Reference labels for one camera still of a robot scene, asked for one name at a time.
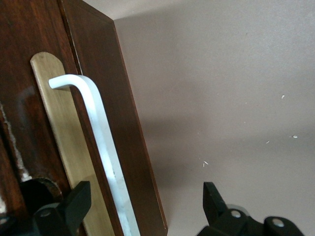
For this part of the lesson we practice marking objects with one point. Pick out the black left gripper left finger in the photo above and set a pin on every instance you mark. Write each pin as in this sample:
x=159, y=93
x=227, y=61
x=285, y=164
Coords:
x=76, y=201

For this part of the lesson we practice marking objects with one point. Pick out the brown table cover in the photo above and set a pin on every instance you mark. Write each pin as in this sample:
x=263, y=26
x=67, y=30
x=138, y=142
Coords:
x=221, y=73

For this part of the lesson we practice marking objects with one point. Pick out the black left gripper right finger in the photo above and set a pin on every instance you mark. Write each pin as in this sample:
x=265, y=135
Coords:
x=214, y=211

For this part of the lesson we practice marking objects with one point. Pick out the wooden drawer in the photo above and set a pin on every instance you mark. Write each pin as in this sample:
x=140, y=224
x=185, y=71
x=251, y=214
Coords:
x=19, y=49

